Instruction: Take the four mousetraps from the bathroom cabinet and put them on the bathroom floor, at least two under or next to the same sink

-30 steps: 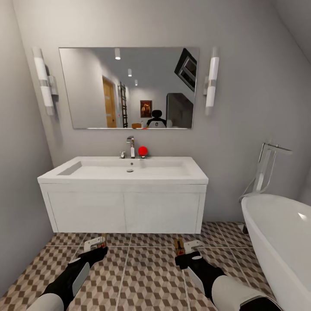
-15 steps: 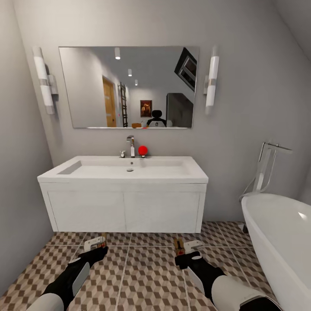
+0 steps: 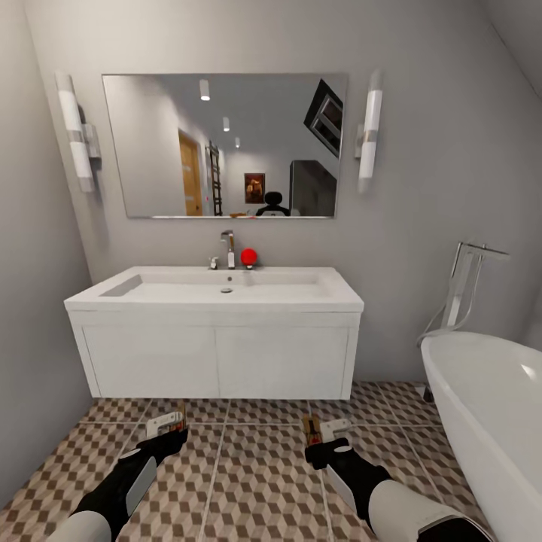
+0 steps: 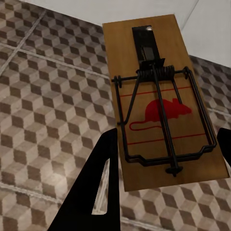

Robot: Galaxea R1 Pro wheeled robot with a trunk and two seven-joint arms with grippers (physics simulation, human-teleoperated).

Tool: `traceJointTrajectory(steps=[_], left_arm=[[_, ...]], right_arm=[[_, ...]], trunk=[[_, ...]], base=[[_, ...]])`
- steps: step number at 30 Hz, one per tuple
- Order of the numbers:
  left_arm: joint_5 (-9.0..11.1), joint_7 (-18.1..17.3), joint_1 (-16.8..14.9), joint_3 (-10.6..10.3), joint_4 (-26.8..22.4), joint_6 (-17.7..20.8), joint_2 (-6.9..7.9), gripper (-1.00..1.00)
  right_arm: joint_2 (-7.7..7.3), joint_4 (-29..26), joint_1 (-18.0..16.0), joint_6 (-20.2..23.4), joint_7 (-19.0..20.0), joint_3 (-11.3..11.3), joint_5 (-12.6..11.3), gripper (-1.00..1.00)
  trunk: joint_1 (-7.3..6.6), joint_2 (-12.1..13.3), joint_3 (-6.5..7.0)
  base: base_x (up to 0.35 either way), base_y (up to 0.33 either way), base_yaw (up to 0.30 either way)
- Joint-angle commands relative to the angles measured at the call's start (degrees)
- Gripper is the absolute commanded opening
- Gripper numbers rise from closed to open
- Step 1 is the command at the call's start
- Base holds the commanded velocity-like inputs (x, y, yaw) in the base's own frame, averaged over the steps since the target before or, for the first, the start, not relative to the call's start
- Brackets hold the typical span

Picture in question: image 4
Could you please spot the furniture sink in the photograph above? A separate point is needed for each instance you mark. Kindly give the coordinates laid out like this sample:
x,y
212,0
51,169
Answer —
x,y
205,25

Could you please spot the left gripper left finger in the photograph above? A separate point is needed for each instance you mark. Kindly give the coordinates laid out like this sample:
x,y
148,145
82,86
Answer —
x,y
75,213

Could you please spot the mousetrap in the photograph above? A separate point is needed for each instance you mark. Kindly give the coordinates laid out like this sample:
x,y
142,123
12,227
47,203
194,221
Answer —
x,y
164,131

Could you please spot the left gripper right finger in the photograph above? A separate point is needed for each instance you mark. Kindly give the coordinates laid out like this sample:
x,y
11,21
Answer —
x,y
224,140

